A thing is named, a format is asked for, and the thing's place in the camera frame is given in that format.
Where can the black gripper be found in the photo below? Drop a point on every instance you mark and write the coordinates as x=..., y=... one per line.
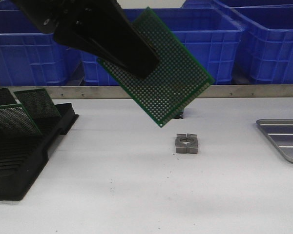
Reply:
x=56, y=16

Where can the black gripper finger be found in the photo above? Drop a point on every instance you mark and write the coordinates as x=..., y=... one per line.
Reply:
x=111, y=36

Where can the green perforated circuit board front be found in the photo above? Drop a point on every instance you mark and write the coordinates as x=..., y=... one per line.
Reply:
x=178, y=79

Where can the green perforated circuit board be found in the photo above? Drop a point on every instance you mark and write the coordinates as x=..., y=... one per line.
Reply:
x=6, y=98
x=16, y=122
x=178, y=79
x=38, y=103

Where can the black slotted board rack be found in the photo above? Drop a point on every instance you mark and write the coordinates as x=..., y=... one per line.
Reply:
x=23, y=158

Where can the silver metal tray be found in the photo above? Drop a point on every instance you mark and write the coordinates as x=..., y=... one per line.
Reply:
x=280, y=133

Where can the blue crate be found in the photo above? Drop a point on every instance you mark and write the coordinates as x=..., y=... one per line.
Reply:
x=209, y=35
x=233, y=3
x=31, y=58
x=265, y=52
x=7, y=5

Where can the blue crate rear left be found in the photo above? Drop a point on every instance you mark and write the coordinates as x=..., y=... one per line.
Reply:
x=7, y=5

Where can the blue crate centre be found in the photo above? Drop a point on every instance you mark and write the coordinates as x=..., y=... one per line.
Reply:
x=209, y=35

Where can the red emergency stop button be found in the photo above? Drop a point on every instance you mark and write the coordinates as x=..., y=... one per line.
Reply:
x=179, y=114

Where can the blue crate rear right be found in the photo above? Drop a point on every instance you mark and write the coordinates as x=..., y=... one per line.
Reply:
x=233, y=3

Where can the grey metal clamp block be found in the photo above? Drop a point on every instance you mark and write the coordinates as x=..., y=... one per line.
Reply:
x=186, y=144

